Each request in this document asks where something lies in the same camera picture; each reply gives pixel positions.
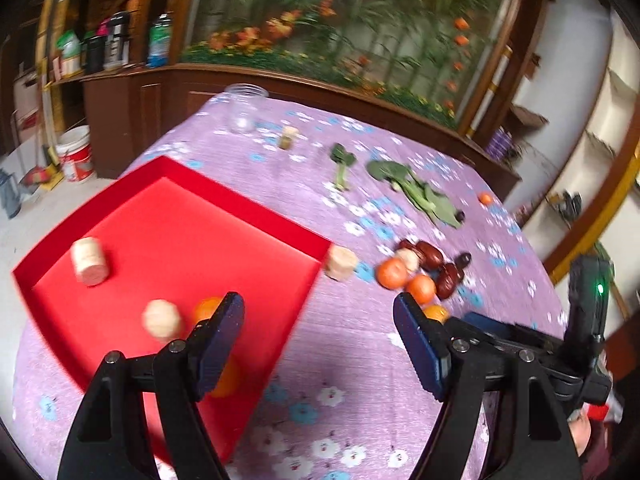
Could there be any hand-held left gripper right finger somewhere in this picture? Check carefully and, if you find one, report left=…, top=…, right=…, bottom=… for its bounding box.
left=392, top=292, right=583, bottom=480

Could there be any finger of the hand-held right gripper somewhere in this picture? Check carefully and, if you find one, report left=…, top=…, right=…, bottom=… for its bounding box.
left=464, top=311, right=568, bottom=361
left=545, top=366, right=613, bottom=407

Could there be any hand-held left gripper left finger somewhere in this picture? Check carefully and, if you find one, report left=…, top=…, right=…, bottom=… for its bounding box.
left=57, top=291, right=246, bottom=480

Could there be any red tray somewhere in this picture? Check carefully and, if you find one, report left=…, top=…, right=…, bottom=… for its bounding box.
left=12, top=156, right=333, bottom=463

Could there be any cork piece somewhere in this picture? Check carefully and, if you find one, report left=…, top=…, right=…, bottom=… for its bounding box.
left=324, top=245, right=359, bottom=281

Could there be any person's right hand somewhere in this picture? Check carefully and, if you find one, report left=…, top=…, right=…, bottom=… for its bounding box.
left=569, top=407, right=608, bottom=457

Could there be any purple floral tablecloth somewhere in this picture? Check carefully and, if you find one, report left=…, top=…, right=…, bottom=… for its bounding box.
left=12, top=95, right=583, bottom=480

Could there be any yellow black tool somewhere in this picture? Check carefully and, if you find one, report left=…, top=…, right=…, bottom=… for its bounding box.
left=546, top=190, right=583, bottom=218

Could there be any large green bok choy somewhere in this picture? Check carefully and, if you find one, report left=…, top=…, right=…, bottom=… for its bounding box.
left=366, top=159, right=463, bottom=229

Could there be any small green bok choy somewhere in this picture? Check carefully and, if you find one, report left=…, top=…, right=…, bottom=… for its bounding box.
left=329, top=143, right=357, bottom=191

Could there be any clear plastic cup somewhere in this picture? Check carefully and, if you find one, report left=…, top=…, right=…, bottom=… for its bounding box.
left=224, top=83, right=269, bottom=134

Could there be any white plastic bucket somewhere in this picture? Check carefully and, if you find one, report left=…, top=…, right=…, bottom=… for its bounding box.
left=55, top=125, right=96, bottom=184

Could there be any wooden cabinet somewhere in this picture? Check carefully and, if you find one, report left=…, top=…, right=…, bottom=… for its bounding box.
left=80, top=62, right=523, bottom=201

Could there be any grey kettle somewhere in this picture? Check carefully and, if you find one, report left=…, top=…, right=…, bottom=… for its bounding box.
left=0, top=167, right=23, bottom=219

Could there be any green water bottle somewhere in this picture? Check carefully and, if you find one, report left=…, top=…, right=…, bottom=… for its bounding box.
left=146, top=12, right=173, bottom=68

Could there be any black jug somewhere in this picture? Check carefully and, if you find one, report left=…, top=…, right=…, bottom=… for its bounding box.
left=82, top=35, right=106, bottom=75

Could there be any silver black thermos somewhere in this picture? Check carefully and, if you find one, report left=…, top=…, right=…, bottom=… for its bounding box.
left=102, top=11, right=132, bottom=72

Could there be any green white packet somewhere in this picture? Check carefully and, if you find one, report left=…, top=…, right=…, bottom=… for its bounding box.
left=55, top=30, right=82, bottom=78

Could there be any flower aquarium panel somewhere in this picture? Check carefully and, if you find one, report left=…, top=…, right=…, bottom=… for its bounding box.
left=180, top=0, right=521, bottom=128

